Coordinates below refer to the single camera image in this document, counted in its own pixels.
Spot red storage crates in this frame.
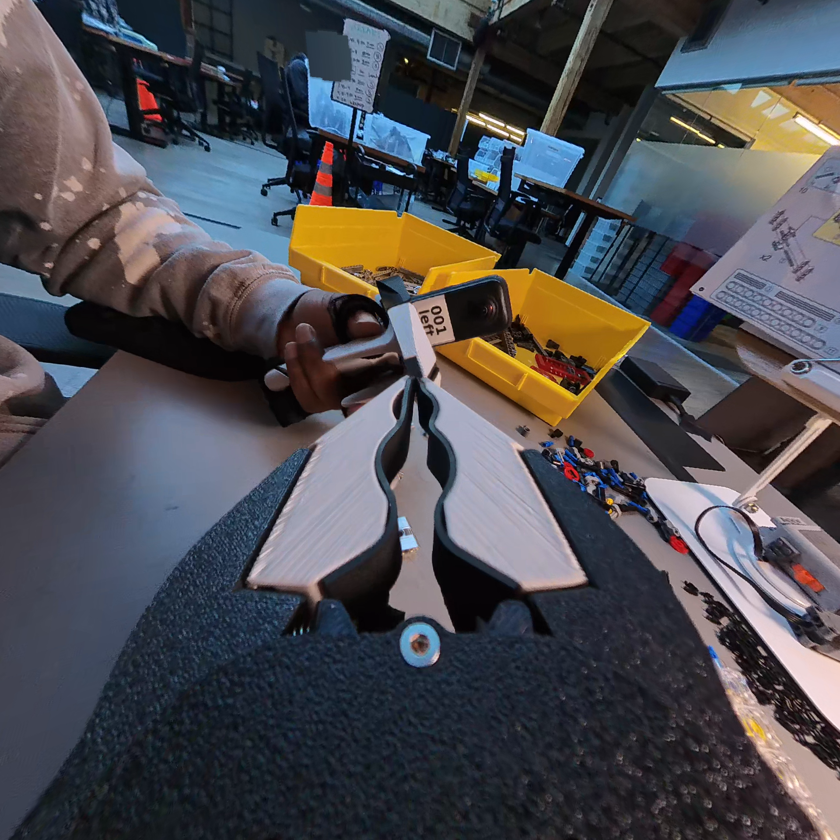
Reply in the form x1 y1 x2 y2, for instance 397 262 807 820
650 243 716 329

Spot pile of small coloured pieces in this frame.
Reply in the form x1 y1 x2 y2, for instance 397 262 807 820
515 423 690 555

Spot clear yellow gear assembly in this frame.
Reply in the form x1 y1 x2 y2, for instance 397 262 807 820
707 644 815 788

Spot computer monitor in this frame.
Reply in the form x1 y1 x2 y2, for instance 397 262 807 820
515 128 586 189
361 112 431 168

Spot printed instruction sheet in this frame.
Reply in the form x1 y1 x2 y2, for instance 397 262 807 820
692 145 840 362

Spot pile of grey building parts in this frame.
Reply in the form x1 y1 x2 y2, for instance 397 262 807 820
344 263 427 292

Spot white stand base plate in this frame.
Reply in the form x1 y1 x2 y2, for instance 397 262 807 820
644 355 840 736

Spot yellow bin with grey parts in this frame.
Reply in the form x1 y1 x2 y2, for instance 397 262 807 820
289 204 500 303

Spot blue storage crates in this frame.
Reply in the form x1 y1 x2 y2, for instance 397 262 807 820
670 296 723 342

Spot orange striped object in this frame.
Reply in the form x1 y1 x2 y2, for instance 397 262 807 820
309 138 338 208

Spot person's left hand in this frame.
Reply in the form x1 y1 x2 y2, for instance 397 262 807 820
280 292 397 417

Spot orange traffic cone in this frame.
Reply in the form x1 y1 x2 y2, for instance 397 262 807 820
136 77 165 126

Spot pile of black pins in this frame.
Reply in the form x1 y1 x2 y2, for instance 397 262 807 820
683 578 840 775

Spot black dimpled pad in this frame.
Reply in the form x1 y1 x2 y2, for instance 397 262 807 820
66 300 283 382

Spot yellow bin with black parts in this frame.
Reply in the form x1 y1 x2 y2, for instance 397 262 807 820
420 269 651 427

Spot black motor cable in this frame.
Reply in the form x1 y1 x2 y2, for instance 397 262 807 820
693 503 802 618

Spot red building part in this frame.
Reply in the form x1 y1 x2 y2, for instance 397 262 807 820
536 355 594 391

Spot grey desk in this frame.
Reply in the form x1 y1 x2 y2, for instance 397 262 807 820
0 296 840 840

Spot grey toy motor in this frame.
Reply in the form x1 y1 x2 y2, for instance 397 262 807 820
788 598 840 657

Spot black power adapter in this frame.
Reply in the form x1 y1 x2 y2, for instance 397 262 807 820
620 357 697 408

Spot black flat mat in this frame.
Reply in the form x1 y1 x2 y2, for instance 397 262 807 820
598 368 723 480

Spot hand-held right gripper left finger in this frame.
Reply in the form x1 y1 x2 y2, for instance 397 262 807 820
247 378 414 631

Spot grey battery box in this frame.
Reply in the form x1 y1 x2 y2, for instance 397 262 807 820
755 512 840 592

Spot pile of black building parts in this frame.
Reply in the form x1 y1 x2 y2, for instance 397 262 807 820
506 322 598 395

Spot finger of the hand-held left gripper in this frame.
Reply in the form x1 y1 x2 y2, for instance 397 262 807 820
389 305 441 388

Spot black office chair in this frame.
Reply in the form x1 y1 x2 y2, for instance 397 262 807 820
260 56 332 227

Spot white paper sign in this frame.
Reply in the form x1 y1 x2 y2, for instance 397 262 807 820
335 20 392 112

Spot person's left forearm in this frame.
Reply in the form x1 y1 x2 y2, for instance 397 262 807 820
0 0 316 362

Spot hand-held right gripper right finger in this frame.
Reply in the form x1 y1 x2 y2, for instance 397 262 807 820
418 381 589 631

